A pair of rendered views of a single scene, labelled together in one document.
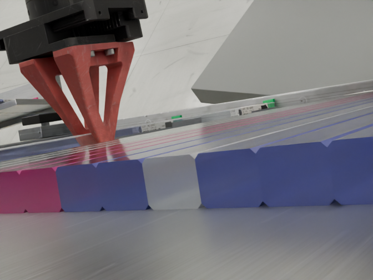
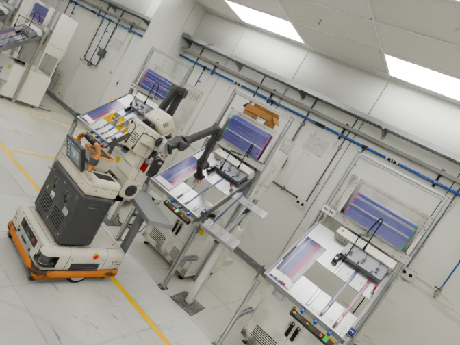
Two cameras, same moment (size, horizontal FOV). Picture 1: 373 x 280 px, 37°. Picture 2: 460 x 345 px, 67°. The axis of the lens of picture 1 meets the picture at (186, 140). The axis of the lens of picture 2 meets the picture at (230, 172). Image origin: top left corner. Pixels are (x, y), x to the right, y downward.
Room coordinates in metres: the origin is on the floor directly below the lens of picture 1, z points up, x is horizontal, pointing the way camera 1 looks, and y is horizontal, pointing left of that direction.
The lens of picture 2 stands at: (3.60, -0.66, 1.59)
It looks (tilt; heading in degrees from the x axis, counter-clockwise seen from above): 7 degrees down; 164
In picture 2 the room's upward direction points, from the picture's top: 30 degrees clockwise
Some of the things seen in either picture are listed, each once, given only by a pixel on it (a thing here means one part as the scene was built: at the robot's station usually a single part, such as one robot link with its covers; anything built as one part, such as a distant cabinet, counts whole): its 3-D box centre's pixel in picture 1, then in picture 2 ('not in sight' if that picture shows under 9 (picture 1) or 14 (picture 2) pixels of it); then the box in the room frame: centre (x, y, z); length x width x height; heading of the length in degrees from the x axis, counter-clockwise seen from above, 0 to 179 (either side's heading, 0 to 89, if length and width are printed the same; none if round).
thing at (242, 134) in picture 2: not in sight; (247, 137); (0.20, 0.29, 1.52); 0.51 x 0.13 x 0.27; 43
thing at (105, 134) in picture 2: not in sight; (121, 144); (-0.85, -0.77, 0.66); 1.01 x 0.73 x 1.31; 133
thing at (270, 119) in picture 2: not in sight; (266, 116); (-0.09, 0.44, 1.82); 0.68 x 0.30 x 0.20; 43
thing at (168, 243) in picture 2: not in sight; (192, 235); (0.07, 0.34, 0.31); 0.70 x 0.65 x 0.62; 43
